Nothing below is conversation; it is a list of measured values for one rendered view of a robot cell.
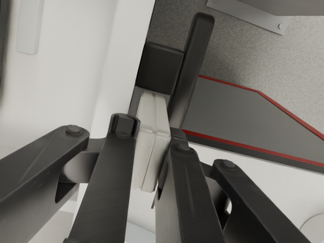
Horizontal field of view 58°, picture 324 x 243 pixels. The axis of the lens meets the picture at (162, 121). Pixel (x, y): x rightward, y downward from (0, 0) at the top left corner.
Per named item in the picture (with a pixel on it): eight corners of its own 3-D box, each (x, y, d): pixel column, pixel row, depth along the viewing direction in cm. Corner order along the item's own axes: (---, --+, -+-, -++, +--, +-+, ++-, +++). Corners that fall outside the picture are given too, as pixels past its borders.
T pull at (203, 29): (213, 16, 18) (218, 16, 16) (178, 128, 20) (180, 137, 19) (155, -1, 17) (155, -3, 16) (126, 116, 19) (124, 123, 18)
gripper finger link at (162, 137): (155, 132, 12) (171, 136, 12) (154, 92, 19) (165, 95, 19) (138, 191, 13) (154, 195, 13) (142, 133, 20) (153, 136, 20)
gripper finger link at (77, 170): (123, 196, 11) (45, 180, 11) (131, 143, 16) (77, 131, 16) (131, 163, 11) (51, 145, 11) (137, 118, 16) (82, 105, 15)
